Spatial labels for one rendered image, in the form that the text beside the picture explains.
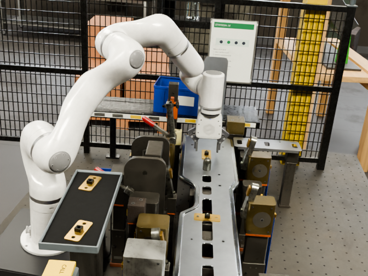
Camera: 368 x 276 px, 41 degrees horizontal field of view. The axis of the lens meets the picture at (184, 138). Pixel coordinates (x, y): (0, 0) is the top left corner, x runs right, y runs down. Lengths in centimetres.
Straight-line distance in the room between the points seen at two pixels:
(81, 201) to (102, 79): 41
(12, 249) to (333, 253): 120
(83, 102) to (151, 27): 32
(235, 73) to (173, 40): 84
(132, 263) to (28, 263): 57
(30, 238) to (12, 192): 197
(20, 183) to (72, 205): 255
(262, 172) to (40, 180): 84
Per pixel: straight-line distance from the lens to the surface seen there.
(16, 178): 394
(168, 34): 163
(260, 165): 192
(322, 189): 251
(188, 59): 171
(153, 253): 123
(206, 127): 191
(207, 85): 184
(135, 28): 162
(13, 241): 182
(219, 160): 195
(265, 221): 163
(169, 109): 189
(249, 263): 173
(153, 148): 157
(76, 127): 155
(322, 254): 204
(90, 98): 155
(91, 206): 131
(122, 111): 231
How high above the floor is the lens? 185
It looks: 24 degrees down
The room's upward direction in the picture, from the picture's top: 4 degrees clockwise
